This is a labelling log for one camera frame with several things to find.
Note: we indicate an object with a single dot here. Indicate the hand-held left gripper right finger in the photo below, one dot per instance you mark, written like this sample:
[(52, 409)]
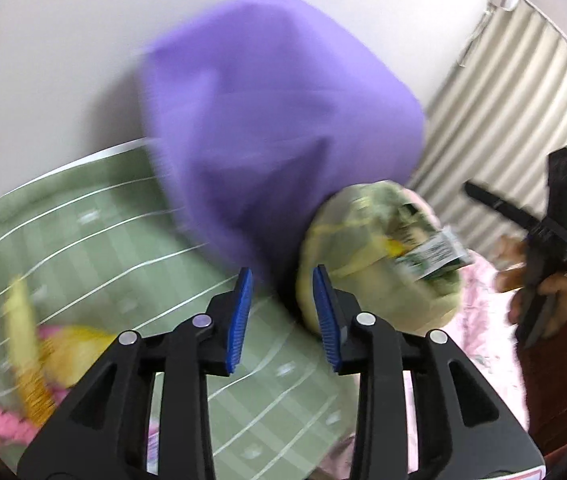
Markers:
[(326, 317)]

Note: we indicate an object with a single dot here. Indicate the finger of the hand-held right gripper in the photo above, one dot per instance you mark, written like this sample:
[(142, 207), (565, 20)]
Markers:
[(501, 205)]

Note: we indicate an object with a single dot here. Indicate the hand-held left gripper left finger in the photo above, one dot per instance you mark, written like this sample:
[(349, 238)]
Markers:
[(240, 320)]

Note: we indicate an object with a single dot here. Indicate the pale yellow-green plush with tag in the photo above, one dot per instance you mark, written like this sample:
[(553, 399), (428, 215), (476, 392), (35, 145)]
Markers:
[(363, 260)]

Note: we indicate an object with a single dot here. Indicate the green and white packet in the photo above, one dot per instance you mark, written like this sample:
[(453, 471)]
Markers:
[(433, 255)]

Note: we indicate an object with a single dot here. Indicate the person's right hand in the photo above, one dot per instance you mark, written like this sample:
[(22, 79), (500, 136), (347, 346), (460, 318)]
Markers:
[(561, 295)]

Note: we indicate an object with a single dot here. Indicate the beige striped curtain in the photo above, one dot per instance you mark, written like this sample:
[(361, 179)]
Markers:
[(513, 110)]

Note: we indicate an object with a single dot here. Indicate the green checked tablecloth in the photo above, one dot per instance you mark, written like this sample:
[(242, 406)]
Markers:
[(113, 250)]

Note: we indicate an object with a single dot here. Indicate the yellow and pink plush toy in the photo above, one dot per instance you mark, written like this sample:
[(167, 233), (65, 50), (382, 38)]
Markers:
[(63, 345)]

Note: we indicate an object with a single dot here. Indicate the purple pillow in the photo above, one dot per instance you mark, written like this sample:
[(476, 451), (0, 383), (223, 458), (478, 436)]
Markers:
[(273, 135)]

